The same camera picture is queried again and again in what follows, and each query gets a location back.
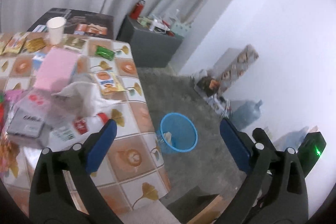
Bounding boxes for yellow biscuit packet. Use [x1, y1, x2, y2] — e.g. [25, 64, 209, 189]
[91, 71, 125, 96]

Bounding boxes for blue trash basket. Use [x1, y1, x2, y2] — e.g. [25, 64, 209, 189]
[156, 113, 198, 154]

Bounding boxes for grey small box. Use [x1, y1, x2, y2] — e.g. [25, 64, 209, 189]
[6, 109, 51, 149]

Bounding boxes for blue water jug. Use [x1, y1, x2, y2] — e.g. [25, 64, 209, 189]
[230, 100, 263, 131]

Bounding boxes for patterned tablecloth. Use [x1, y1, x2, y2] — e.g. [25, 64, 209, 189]
[1, 32, 170, 214]

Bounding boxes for patterned cardboard box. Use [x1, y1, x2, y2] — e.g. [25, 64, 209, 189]
[212, 44, 259, 94]

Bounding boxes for pink box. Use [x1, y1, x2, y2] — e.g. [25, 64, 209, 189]
[34, 47, 80, 93]

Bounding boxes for green snack packet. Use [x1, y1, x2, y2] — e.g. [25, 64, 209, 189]
[95, 46, 115, 61]

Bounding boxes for gold snack packet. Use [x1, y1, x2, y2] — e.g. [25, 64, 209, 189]
[24, 38, 46, 53]

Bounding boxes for white paper cup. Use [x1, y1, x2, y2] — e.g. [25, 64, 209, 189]
[46, 16, 66, 46]

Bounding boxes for dark grey cabinet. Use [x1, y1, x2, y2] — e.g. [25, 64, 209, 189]
[117, 16, 183, 68]

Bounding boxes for dark printed box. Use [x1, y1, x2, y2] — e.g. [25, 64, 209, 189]
[28, 8, 114, 39]

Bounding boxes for red thermos bottle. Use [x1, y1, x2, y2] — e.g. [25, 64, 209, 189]
[129, 0, 146, 20]

